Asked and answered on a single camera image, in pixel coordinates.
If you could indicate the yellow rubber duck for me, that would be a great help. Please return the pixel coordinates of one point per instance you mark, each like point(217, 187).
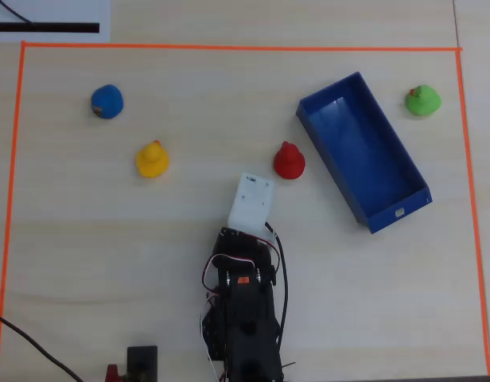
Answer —
point(151, 161)

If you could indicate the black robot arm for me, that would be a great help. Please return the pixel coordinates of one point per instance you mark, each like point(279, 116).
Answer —
point(249, 326)

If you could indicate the red rubber duck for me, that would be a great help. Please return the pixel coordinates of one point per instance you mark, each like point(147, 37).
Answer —
point(289, 163)

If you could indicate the blue plastic box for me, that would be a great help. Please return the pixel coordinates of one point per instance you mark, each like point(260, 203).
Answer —
point(360, 151)

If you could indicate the blue rubber duck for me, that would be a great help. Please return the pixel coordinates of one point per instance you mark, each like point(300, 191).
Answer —
point(107, 99)

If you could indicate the black clamp block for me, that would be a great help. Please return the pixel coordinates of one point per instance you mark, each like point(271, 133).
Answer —
point(142, 360)

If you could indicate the orange tape strip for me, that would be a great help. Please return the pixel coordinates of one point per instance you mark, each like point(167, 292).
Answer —
point(229, 47)
point(10, 191)
point(472, 199)

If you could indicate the green toy apple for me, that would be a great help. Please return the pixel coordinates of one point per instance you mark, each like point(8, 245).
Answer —
point(423, 101)

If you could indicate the black flat strip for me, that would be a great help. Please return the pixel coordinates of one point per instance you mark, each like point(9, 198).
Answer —
point(50, 28)

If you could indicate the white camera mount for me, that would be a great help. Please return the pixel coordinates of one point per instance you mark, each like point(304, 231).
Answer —
point(251, 203)

